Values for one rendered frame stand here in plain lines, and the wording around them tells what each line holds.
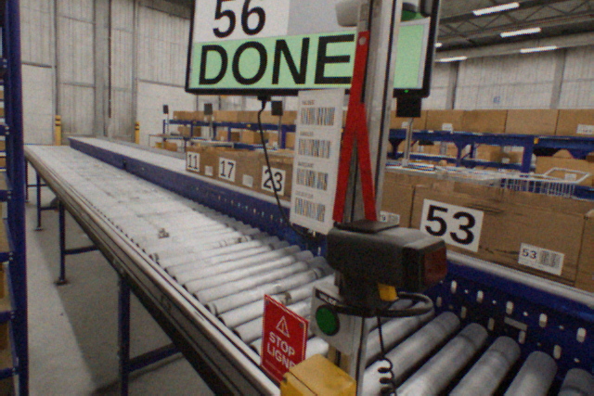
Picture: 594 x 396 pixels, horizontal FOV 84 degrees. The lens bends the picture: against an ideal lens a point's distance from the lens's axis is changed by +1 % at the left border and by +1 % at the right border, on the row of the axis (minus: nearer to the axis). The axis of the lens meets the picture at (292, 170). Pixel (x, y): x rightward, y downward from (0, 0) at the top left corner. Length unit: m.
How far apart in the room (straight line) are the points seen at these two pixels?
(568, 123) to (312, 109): 5.16
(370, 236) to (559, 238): 0.67
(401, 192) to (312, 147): 0.65
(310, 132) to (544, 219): 0.65
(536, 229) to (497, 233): 0.08
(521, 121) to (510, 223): 4.69
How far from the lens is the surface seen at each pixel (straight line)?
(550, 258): 0.98
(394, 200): 1.09
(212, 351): 0.82
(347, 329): 0.45
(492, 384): 0.83
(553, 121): 5.56
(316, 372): 0.50
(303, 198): 0.48
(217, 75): 0.70
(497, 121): 5.71
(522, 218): 0.97
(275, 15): 0.66
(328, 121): 0.45
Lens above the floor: 1.18
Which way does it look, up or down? 7 degrees down
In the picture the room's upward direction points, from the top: 4 degrees clockwise
